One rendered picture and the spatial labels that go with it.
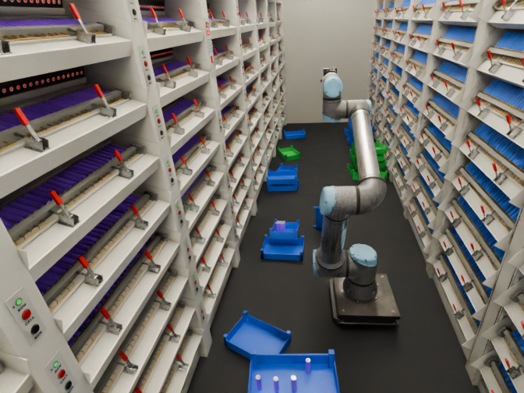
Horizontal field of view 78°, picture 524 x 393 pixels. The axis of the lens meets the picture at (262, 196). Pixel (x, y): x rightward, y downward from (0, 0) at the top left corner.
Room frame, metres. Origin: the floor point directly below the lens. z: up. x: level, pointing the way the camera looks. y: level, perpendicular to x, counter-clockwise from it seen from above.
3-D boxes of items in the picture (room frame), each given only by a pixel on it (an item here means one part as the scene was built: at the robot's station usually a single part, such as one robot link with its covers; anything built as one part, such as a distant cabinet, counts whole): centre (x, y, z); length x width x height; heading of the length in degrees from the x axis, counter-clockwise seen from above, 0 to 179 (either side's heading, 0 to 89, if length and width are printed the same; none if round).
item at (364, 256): (1.38, -0.51, 0.32); 0.17 x 0.15 x 0.18; 81
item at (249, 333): (1.17, 0.09, 0.04); 0.30 x 0.20 x 0.08; 55
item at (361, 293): (1.38, -0.52, 0.19); 0.19 x 0.19 x 0.10
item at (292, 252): (1.95, -0.12, 0.04); 0.30 x 0.20 x 0.08; 78
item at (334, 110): (1.65, -0.40, 1.11); 0.12 x 0.09 x 0.12; 81
